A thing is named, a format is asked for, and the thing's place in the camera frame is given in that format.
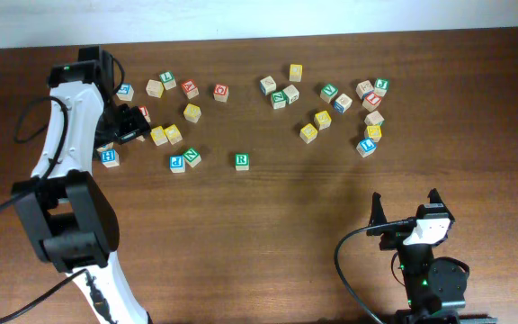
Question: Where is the green R block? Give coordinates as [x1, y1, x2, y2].
[235, 153, 250, 171]

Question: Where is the green N block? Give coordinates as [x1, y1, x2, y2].
[183, 148, 201, 167]

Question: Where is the blue H block upper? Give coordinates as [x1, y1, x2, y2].
[96, 142, 113, 153]

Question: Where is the green V block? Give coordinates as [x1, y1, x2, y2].
[320, 84, 338, 104]

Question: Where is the yellow S block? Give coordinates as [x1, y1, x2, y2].
[314, 111, 332, 131]
[183, 103, 201, 123]

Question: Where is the plain block green side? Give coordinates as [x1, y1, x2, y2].
[364, 110, 385, 126]

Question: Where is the blue P block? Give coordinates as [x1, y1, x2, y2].
[169, 155, 185, 174]

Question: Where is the red A block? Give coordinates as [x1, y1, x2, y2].
[181, 79, 199, 99]

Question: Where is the green J block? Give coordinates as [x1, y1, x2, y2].
[373, 78, 389, 97]

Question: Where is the yellow block top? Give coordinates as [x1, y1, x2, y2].
[289, 64, 303, 82]

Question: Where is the plain block red blue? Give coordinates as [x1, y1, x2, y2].
[355, 80, 374, 100]

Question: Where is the red I block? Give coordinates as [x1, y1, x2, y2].
[362, 93, 382, 112]

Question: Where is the blue S block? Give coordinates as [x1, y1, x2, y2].
[116, 83, 134, 102]

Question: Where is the red Q block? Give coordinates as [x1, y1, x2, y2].
[213, 84, 229, 103]

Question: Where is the plain wooden block left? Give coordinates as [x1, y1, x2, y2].
[146, 79, 165, 98]

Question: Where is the yellow E block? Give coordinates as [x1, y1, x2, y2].
[299, 123, 318, 144]

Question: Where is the yellow G block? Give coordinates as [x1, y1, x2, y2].
[150, 126, 168, 146]

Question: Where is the green Z block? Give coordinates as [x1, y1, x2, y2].
[271, 91, 287, 110]

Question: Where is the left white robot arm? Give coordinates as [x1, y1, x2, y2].
[12, 46, 151, 323]

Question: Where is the plain soccer ball block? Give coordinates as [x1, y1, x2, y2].
[283, 85, 299, 104]

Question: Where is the blue H block lower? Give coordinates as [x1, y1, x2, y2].
[101, 148, 120, 167]

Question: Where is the green L block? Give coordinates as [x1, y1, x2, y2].
[159, 71, 177, 91]

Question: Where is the red 6 block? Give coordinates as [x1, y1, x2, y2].
[139, 106, 151, 123]

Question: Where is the blue L block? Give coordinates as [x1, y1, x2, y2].
[356, 139, 377, 158]

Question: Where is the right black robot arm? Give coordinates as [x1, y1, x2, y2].
[369, 189, 498, 324]

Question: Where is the blue h block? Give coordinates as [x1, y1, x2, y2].
[96, 142, 113, 153]
[101, 148, 120, 167]

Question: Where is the yellow O block right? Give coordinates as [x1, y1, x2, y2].
[164, 124, 183, 145]

